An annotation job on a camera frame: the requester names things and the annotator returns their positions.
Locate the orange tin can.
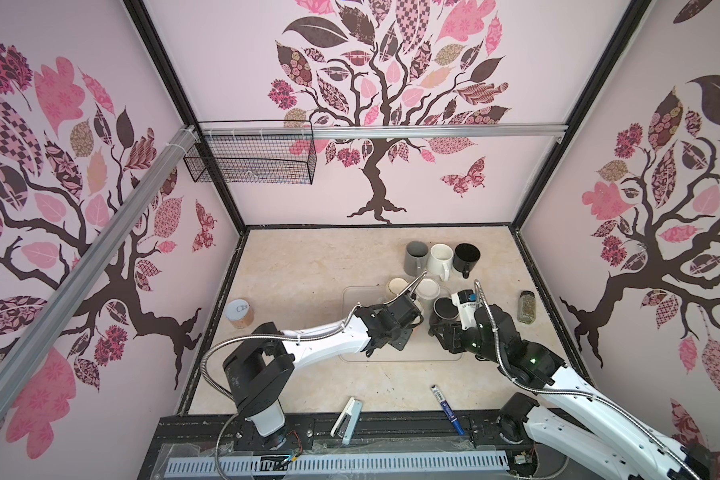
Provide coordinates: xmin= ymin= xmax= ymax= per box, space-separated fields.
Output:
xmin=224 ymin=298 xmax=254 ymax=329

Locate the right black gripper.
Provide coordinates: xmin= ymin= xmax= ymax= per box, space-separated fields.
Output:
xmin=428 ymin=317 xmax=503 ymax=366

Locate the black base frame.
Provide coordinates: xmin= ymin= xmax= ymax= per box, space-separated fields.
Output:
xmin=136 ymin=407 xmax=658 ymax=480

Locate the blue marker pen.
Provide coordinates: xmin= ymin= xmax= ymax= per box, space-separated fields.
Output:
xmin=430 ymin=385 xmax=466 ymax=436

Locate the black wire basket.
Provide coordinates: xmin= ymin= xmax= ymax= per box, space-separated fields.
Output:
xmin=184 ymin=120 xmax=317 ymax=185

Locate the glass spice jar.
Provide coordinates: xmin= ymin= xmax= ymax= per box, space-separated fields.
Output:
xmin=518 ymin=290 xmax=537 ymax=325

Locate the grey mug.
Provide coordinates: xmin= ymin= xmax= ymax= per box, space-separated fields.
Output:
xmin=403 ymin=241 xmax=429 ymax=277

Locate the translucent plastic tray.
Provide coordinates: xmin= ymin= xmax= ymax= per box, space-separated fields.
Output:
xmin=341 ymin=285 xmax=461 ymax=363

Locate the aluminium rail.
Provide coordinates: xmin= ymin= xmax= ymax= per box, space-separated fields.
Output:
xmin=201 ymin=123 xmax=568 ymax=140
xmin=0 ymin=125 xmax=199 ymax=421

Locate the black mug white base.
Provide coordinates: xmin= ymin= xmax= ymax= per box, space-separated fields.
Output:
xmin=452 ymin=243 xmax=481 ymax=279

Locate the back aluminium rail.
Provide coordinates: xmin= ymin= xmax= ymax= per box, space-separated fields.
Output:
xmin=201 ymin=123 xmax=568 ymax=140

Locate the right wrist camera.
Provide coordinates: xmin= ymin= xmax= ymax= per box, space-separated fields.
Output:
xmin=452 ymin=289 xmax=478 ymax=330

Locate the cream mug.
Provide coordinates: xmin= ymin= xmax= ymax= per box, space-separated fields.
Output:
xmin=386 ymin=277 xmax=408 ymax=299

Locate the white slotted cable duct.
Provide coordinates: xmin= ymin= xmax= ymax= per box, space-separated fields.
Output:
xmin=163 ymin=451 xmax=509 ymax=479

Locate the left aluminium rail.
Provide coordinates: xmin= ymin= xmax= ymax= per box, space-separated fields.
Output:
xmin=0 ymin=125 xmax=199 ymax=421

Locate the white stapler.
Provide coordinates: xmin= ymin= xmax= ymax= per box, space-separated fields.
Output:
xmin=330 ymin=397 xmax=363 ymax=446

